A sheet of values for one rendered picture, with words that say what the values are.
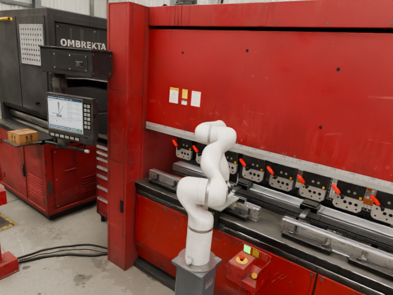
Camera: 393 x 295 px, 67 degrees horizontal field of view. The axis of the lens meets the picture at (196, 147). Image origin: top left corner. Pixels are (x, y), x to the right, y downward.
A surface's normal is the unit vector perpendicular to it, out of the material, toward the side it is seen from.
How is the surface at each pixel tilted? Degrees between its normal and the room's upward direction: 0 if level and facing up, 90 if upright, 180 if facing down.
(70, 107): 90
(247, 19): 90
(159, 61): 90
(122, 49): 90
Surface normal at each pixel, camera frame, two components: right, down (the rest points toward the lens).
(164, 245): -0.58, 0.18
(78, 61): -0.37, 0.23
